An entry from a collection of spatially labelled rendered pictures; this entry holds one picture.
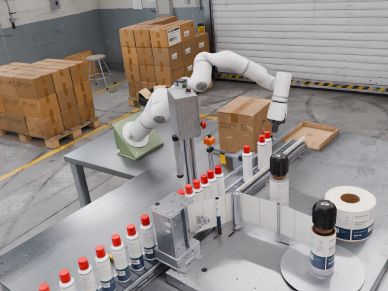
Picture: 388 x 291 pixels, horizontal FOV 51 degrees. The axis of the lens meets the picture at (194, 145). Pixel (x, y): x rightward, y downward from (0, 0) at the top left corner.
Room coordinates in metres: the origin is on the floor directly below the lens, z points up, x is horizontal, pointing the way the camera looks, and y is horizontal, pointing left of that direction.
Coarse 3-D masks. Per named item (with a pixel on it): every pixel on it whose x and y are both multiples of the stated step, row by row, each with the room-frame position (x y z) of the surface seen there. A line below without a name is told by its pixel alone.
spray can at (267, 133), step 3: (264, 132) 2.04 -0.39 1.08; (267, 132) 2.04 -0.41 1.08; (267, 135) 2.03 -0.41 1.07; (267, 138) 2.03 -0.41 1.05; (270, 138) 2.04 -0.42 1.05; (267, 141) 2.02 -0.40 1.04; (270, 141) 2.03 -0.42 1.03; (267, 144) 2.02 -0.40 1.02; (270, 144) 2.03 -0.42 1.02; (267, 147) 2.02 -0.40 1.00; (270, 147) 2.03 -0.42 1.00; (267, 150) 2.02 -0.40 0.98; (270, 150) 2.03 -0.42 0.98; (267, 153) 2.02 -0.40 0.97; (270, 153) 2.03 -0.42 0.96; (267, 156) 2.02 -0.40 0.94; (267, 159) 2.02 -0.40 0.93; (267, 162) 2.02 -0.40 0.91
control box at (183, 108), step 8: (168, 88) 1.75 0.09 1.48; (176, 88) 1.74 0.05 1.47; (168, 96) 1.74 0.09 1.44; (176, 96) 1.63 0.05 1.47; (184, 96) 1.62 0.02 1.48; (192, 96) 1.62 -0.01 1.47; (176, 104) 1.60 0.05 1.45; (184, 104) 1.61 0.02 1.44; (192, 104) 1.62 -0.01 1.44; (176, 112) 1.60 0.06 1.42; (184, 112) 1.61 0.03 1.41; (192, 112) 1.62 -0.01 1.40; (176, 120) 1.62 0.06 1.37; (184, 120) 1.61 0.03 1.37; (192, 120) 1.62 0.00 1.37; (176, 128) 1.64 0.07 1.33; (184, 128) 1.61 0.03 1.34; (192, 128) 1.61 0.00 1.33; (200, 128) 1.63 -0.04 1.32; (184, 136) 1.61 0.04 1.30; (192, 136) 1.61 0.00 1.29
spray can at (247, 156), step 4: (244, 148) 1.89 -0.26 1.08; (248, 148) 1.88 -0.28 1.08; (244, 152) 1.89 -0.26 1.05; (248, 152) 1.88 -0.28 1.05; (244, 156) 1.88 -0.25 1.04; (248, 156) 1.87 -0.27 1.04; (244, 160) 1.88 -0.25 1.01; (248, 160) 1.87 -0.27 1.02; (244, 164) 1.88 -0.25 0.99; (248, 164) 1.87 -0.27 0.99; (244, 168) 1.88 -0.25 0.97; (248, 168) 1.87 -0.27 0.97; (244, 172) 1.88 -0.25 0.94; (248, 172) 1.87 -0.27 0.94; (252, 172) 1.89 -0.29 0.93; (244, 176) 1.88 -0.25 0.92; (248, 176) 1.87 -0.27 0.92; (252, 176) 1.88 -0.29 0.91; (244, 180) 1.88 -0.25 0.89
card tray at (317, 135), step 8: (296, 128) 2.57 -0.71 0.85; (304, 128) 2.60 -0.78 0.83; (312, 128) 2.59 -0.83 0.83; (320, 128) 2.56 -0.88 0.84; (328, 128) 2.52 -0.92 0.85; (336, 128) 2.49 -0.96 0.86; (288, 136) 2.49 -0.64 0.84; (296, 136) 2.48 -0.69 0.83; (312, 136) 2.46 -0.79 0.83; (320, 136) 2.45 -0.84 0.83; (328, 136) 2.43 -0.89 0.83; (312, 144) 2.34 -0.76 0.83; (320, 144) 2.26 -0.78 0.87
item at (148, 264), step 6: (288, 144) 2.28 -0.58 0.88; (300, 144) 2.26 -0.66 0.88; (282, 150) 2.21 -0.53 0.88; (294, 150) 2.20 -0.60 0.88; (264, 174) 1.94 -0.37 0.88; (240, 180) 1.91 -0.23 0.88; (234, 186) 1.85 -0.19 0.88; (228, 192) 1.80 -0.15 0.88; (144, 258) 1.35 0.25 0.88; (144, 264) 1.31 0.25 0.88; (150, 264) 1.31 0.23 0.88; (132, 270) 1.29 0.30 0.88; (144, 270) 1.28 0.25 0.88; (132, 276) 1.25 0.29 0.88; (138, 276) 1.25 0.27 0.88; (126, 282) 1.22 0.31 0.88; (132, 282) 1.22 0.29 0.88; (120, 288) 1.19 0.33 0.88
